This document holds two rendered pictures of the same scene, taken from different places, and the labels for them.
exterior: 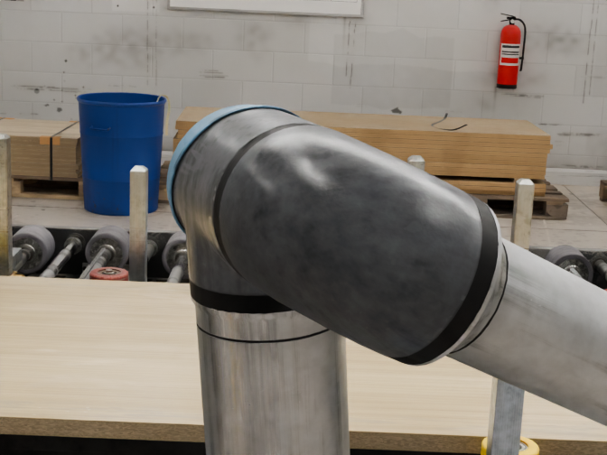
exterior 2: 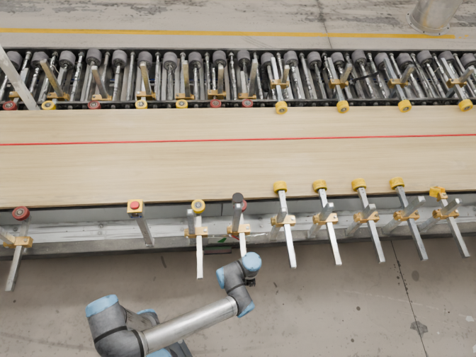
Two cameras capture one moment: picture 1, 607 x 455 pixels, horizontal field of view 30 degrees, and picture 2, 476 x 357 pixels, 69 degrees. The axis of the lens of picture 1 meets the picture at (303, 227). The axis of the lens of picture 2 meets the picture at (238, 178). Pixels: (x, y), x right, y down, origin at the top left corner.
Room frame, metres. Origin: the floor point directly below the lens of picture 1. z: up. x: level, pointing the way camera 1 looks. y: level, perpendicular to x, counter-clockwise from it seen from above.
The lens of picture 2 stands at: (0.56, -0.34, 2.77)
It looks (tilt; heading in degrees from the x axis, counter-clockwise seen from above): 59 degrees down; 349
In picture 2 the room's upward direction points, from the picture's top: 8 degrees clockwise
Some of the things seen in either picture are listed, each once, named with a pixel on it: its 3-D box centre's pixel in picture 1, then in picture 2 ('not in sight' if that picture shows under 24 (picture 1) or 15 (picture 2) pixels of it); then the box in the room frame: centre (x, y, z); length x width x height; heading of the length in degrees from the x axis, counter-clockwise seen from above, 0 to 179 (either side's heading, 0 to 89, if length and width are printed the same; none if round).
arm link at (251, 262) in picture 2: not in sight; (250, 264); (1.04, -0.55, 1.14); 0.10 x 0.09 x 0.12; 113
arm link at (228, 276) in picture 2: not in sight; (230, 276); (0.99, -0.45, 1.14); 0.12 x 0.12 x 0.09; 23
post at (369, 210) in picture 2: not in sight; (357, 223); (1.34, -1.26, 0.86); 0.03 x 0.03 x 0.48; 0
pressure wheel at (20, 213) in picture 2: not in sight; (23, 215); (1.47, 0.70, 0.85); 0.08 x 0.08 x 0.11
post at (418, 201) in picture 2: not in sight; (401, 216); (1.34, -1.51, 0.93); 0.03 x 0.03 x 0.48; 0
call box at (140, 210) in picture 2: not in sight; (136, 209); (1.33, 0.00, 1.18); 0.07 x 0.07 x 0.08; 0
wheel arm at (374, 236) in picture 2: not in sight; (370, 220); (1.32, -1.30, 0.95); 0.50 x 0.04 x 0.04; 0
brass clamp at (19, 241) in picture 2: not in sight; (18, 242); (1.33, 0.71, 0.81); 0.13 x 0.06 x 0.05; 90
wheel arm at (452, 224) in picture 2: not in sight; (453, 227); (1.26, -1.80, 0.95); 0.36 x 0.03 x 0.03; 0
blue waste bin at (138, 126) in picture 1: (123, 151); not in sight; (6.96, 1.14, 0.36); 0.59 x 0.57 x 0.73; 0
